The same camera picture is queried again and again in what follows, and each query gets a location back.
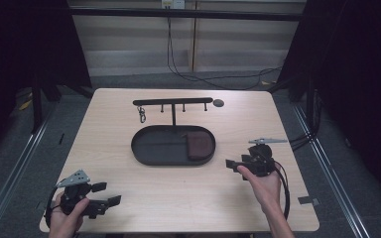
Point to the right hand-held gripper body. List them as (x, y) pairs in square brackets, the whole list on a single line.
[(261, 158)]

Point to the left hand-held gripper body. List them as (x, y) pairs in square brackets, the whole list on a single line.
[(76, 196)]

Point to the brown zipper pouch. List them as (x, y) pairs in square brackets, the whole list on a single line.
[(199, 146)]

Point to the black tray with hook rack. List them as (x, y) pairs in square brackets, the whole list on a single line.
[(165, 147)]

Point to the person's left hand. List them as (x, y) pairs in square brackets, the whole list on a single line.
[(64, 221)]

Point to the person's right hand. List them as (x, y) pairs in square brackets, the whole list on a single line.
[(264, 188)]

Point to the small black stick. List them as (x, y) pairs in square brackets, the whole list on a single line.
[(61, 139)]

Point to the dark round disc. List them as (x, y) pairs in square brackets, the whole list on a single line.
[(218, 102)]

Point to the grey tape piece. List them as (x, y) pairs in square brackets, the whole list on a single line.
[(308, 200)]

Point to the yellow tape strip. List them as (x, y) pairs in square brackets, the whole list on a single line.
[(25, 105)]

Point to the dark curtain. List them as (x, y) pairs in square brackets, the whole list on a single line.
[(360, 82), (20, 49)]

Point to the black horizontal metal bar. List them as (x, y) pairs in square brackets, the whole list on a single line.
[(178, 14)]

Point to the metal floor rail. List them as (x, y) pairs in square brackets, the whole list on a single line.
[(16, 165), (330, 175)]

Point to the white wall socket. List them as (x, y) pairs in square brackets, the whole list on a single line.
[(173, 3)]

